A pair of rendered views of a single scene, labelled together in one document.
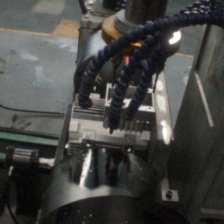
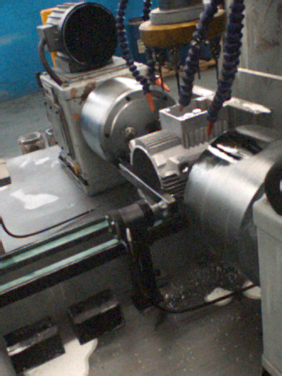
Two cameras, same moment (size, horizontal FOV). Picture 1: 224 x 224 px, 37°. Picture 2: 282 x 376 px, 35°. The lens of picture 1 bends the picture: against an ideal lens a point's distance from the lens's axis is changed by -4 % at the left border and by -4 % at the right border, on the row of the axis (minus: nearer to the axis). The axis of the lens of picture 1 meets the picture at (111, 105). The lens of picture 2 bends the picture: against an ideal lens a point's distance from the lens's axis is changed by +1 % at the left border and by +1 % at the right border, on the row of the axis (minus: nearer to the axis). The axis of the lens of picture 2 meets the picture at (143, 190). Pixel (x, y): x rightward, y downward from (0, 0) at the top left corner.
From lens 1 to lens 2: 0.46 m
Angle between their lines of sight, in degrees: 18
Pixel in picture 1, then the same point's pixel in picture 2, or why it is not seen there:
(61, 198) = (237, 178)
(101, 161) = (240, 135)
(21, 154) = (129, 210)
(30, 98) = (39, 219)
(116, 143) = not seen: hidden behind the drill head
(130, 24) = (178, 10)
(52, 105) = (72, 211)
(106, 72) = (133, 121)
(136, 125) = (216, 129)
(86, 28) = (73, 99)
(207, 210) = not seen: outside the picture
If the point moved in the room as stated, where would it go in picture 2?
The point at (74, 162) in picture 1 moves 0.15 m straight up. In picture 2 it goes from (213, 154) to (205, 65)
